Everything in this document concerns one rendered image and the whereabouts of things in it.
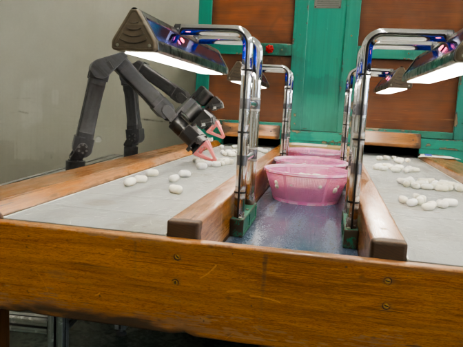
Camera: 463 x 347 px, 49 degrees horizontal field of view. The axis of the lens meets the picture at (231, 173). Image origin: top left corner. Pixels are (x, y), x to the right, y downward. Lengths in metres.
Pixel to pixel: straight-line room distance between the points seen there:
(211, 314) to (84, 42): 3.03
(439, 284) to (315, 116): 1.87
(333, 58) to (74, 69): 1.88
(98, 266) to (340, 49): 1.96
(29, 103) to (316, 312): 3.26
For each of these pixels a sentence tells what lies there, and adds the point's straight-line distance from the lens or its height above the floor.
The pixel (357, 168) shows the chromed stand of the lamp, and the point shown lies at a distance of 1.06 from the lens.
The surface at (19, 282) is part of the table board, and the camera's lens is 0.96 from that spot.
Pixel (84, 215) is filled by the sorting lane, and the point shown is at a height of 0.74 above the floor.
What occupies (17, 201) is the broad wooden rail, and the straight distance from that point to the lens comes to 1.03.
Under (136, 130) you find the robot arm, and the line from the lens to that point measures 2.26.
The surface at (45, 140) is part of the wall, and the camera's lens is 3.81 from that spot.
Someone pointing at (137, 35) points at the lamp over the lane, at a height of 1.07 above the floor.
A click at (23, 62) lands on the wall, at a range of 3.89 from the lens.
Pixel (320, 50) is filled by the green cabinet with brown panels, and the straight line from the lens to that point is 2.61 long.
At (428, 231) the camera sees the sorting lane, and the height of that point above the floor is 0.74.
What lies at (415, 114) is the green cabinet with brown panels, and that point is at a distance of 2.62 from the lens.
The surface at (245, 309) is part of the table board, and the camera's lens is 0.82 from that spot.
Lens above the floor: 0.96
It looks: 8 degrees down
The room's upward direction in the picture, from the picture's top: 3 degrees clockwise
